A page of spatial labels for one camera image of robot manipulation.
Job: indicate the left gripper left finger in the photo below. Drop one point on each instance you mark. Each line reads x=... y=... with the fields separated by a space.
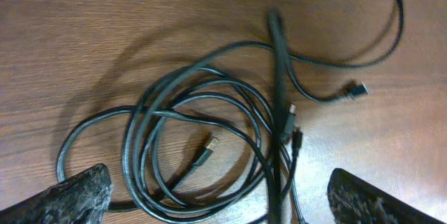
x=83 y=198

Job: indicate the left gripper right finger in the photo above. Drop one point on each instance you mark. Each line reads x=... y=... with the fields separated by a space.
x=353 y=200

